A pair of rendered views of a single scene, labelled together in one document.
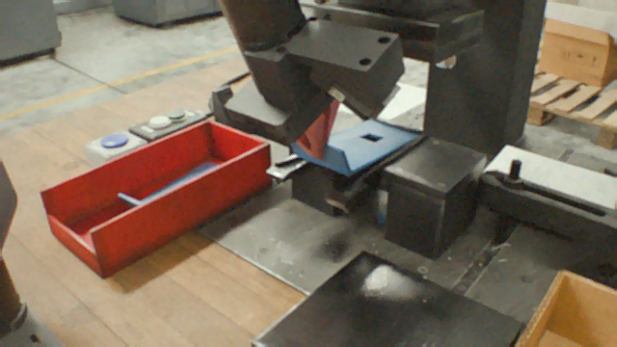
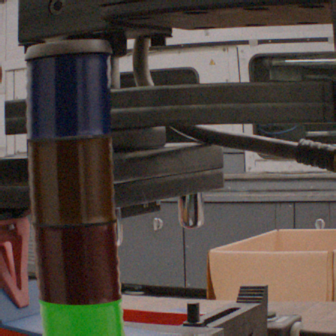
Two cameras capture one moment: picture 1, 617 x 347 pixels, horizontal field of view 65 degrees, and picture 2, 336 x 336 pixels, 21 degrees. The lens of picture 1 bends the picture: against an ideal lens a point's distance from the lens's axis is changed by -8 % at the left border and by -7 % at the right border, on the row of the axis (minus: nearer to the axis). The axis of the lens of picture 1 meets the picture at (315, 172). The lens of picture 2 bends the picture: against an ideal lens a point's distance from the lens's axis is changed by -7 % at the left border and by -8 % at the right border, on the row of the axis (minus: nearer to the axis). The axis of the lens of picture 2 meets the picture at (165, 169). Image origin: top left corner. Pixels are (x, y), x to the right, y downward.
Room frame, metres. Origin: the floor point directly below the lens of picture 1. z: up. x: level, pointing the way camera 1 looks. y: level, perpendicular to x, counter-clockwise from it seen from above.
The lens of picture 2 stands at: (0.45, -0.76, 1.16)
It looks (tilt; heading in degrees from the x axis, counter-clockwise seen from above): 3 degrees down; 80
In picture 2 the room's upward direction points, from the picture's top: 2 degrees counter-clockwise
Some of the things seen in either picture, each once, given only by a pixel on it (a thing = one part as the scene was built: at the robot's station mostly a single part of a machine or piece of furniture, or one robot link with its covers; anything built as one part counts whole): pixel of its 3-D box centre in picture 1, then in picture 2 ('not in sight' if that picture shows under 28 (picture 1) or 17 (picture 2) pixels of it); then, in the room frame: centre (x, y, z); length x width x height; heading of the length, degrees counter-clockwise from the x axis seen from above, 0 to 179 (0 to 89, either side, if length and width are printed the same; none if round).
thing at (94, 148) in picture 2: not in sight; (70, 179); (0.48, -0.37, 1.14); 0.04 x 0.04 x 0.03
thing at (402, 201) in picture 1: (383, 181); not in sight; (0.52, -0.08, 0.94); 0.20 x 0.10 x 0.07; 51
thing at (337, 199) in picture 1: (358, 186); not in sight; (0.44, -0.04, 0.98); 0.07 x 0.02 x 0.01; 141
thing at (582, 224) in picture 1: (544, 215); not in sight; (0.43, -0.24, 0.95); 0.15 x 0.03 x 0.10; 51
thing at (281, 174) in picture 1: (298, 163); not in sight; (0.49, 0.02, 0.98); 0.07 x 0.02 x 0.01; 141
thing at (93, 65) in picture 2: not in sight; (67, 96); (0.48, -0.37, 1.17); 0.04 x 0.04 x 0.03
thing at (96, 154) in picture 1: (118, 160); not in sight; (0.65, 0.28, 0.90); 0.07 x 0.07 x 0.06; 51
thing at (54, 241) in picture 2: not in sight; (76, 261); (0.48, -0.37, 1.10); 0.04 x 0.04 x 0.03
